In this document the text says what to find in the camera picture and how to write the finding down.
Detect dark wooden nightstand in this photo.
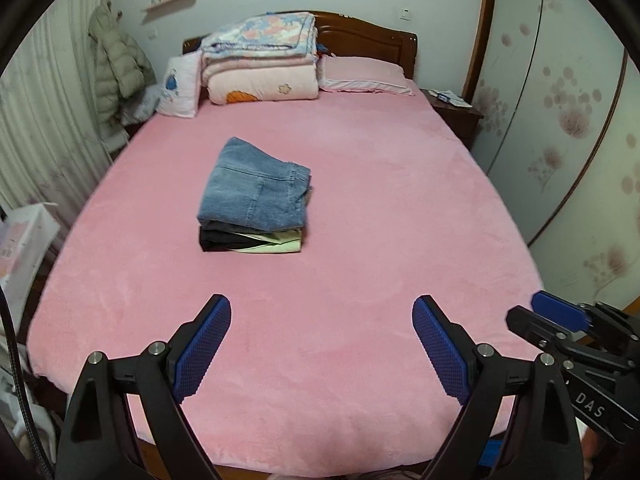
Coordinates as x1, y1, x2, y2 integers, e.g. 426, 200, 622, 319
419, 88, 485, 151

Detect floral door wardrobe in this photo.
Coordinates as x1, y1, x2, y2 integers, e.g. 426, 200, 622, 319
462, 0, 640, 311

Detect white curtain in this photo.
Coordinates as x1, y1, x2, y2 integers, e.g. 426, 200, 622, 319
0, 0, 121, 221

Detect bed with pink sheet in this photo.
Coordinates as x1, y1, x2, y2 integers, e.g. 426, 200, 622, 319
25, 10, 546, 476

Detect beige puffer jacket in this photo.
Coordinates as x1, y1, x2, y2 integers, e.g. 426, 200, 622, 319
87, 1, 157, 153

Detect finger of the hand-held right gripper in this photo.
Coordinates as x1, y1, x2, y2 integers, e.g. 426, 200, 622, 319
531, 290, 601, 333
505, 306, 576, 361

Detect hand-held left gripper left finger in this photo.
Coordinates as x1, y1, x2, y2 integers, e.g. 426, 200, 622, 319
55, 294, 233, 480

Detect light green black jacket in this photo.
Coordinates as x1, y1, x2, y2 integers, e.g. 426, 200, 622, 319
199, 225, 303, 253

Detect light patterned cloth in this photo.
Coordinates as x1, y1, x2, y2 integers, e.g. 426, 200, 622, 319
122, 85, 163, 126

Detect pink pillow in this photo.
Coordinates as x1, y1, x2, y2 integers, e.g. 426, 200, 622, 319
317, 55, 416, 97

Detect thick black cable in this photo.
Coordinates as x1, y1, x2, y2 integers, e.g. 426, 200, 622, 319
0, 285, 56, 480

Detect white cartoon print pillow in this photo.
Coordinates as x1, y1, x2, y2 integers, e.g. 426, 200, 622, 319
156, 51, 203, 120

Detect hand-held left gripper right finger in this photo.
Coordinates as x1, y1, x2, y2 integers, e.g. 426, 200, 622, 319
411, 295, 586, 480

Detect white papers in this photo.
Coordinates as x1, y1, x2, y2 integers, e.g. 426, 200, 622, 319
427, 89, 473, 109

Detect wooden wall shelf with items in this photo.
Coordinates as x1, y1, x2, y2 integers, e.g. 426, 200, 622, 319
141, 0, 201, 12

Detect folded floral quilt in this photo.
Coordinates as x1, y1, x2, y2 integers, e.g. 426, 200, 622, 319
200, 11, 320, 61

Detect blue denim jacket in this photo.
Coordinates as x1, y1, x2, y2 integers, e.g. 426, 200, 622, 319
196, 136, 313, 233

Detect folded pink quilt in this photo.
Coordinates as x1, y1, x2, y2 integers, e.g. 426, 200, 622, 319
202, 55, 321, 106

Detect blue plastic stool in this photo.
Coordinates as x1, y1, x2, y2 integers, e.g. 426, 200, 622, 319
477, 437, 506, 468

